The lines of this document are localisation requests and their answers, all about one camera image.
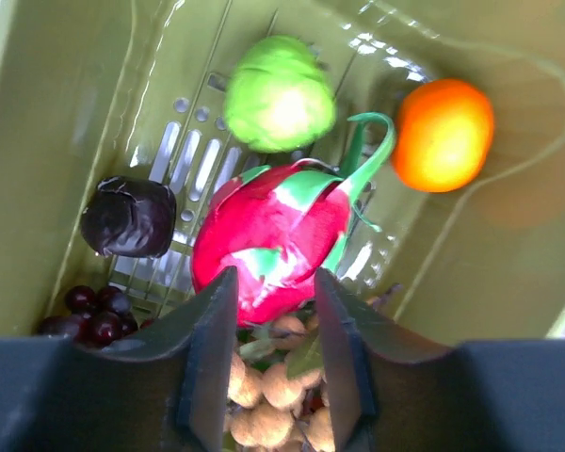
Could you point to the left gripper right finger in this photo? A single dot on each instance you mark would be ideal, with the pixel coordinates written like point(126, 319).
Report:
point(391, 389)

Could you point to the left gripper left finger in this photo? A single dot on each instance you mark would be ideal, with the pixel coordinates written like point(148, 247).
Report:
point(163, 388)

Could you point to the dark purple grape bunch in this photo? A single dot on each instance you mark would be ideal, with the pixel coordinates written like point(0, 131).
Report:
point(96, 318)

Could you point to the tan longan bunch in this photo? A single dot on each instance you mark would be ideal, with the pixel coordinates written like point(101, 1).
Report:
point(277, 394)

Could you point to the pink dragon fruit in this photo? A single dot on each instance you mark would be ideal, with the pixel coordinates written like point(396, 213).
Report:
point(279, 225)

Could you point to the orange fruit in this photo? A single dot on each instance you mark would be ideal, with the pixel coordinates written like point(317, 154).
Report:
point(445, 130)

